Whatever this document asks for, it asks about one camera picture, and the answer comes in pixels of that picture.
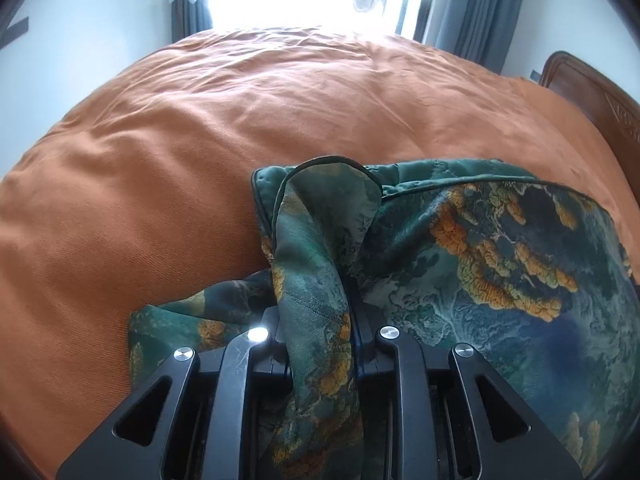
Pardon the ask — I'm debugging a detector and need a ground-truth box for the green landscape print padded jacket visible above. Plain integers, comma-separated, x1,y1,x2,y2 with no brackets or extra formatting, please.
128,157,639,479

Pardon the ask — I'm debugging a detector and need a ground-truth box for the orange bed duvet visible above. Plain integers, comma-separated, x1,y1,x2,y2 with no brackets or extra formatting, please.
1,29,639,479

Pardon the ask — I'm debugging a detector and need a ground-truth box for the carved wooden headboard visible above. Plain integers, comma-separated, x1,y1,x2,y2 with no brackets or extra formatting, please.
539,51,639,195

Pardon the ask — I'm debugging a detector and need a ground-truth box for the left grey-blue curtain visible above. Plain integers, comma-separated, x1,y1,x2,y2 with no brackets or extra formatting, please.
169,0,214,44

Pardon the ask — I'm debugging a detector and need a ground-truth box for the grey-blue curtain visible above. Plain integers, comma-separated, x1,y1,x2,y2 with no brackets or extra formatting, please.
423,0,522,74
169,0,214,44

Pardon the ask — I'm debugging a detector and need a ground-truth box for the right grey-blue curtain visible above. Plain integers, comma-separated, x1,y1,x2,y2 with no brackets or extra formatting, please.
423,0,522,74

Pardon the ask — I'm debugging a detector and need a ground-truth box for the grey wall switch plate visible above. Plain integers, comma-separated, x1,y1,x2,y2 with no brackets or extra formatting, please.
0,18,29,49

